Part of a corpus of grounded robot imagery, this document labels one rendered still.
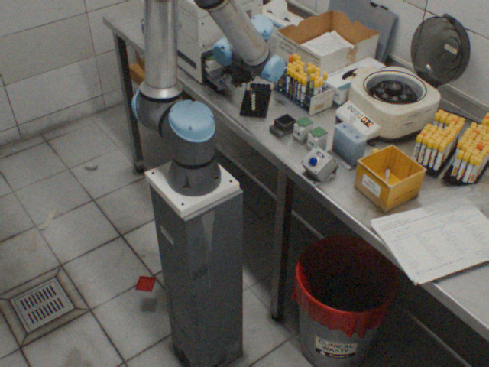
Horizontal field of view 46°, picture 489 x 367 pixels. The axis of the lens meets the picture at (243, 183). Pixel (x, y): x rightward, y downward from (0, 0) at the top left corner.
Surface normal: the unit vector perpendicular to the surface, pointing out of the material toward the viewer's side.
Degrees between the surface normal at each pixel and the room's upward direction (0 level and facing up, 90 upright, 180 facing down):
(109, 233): 0
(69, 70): 90
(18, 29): 90
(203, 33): 90
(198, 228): 90
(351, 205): 0
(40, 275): 0
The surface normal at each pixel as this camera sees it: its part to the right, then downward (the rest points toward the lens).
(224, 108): 0.00, -0.74
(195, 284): 0.60, 0.54
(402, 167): -0.84, 0.36
